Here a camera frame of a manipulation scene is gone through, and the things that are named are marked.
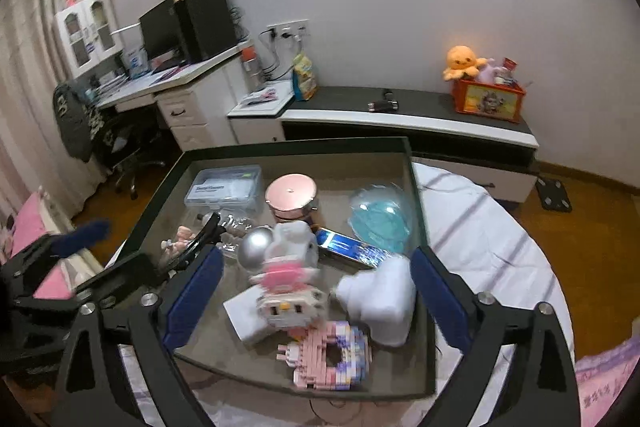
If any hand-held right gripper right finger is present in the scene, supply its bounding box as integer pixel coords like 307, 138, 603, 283
410, 245, 581, 427

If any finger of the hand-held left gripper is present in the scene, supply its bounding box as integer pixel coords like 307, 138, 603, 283
75, 213, 221, 294
30, 218, 114, 260

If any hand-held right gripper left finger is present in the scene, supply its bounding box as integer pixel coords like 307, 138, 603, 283
52, 244, 226, 427

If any white dome lamp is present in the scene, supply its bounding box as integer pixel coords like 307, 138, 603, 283
330, 254, 419, 348

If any clear glass perfume bottle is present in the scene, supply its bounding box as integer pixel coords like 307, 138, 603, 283
217, 213, 275, 273

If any white pink block cat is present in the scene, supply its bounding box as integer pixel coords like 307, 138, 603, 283
250, 221, 329, 341

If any blue rectangular box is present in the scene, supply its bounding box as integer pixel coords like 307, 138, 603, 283
315, 227, 386, 269

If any clear plastic lidded box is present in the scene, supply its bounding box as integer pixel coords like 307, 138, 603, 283
184, 164, 264, 213

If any rose gold round canister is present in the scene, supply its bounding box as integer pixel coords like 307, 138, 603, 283
265, 173, 320, 226

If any pink storage box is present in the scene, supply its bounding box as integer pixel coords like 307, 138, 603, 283
102, 136, 439, 403

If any white charger plug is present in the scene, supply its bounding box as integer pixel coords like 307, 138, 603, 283
223, 289, 281, 346

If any pink pig figurine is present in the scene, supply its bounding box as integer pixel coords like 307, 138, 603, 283
175, 226, 199, 249

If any black office chair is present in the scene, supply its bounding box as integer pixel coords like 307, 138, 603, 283
100, 112, 169, 200

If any blue heart-shaped clear case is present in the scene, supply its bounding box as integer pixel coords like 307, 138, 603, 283
347, 184, 419, 256

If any dark printed jacket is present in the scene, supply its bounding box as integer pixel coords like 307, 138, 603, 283
53, 82, 119, 164

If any black bathroom scale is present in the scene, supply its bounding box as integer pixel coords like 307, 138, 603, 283
535, 177, 574, 213

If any white desk with drawers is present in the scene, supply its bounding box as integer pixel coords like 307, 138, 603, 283
97, 39, 251, 152

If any beige curtain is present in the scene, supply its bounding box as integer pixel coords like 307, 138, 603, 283
0, 0, 109, 228

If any blue white carton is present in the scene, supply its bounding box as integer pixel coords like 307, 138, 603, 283
122, 47, 150, 80

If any black white low cabinet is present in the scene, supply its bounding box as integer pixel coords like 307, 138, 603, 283
227, 79, 540, 203

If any pink quilt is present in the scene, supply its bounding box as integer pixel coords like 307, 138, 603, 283
572, 339, 640, 427

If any white glass-door cabinet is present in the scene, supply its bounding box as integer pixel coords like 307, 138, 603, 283
54, 0, 124, 80

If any magazine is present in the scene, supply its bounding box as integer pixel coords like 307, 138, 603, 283
239, 88, 279, 109

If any small black device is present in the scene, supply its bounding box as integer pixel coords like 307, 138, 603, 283
367, 88, 400, 113

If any orange printed storage box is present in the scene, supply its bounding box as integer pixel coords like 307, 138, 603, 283
451, 77, 527, 124

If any black computer monitor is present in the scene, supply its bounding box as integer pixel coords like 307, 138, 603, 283
138, 0, 184, 63

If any orange capped bottle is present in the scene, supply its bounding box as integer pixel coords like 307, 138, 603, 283
241, 46, 265, 93

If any pink plush toy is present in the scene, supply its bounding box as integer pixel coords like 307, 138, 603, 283
475, 57, 501, 84

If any orange octopus plush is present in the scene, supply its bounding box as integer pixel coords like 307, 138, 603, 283
442, 45, 489, 82

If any yellow blue snack bag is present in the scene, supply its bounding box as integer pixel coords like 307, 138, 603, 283
291, 52, 320, 102

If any large black speaker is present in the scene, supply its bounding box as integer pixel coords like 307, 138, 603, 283
172, 0, 237, 64

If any pink block ring toy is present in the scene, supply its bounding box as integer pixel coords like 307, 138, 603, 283
277, 319, 374, 393

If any white wall socket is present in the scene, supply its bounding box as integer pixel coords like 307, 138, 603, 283
266, 19, 310, 42

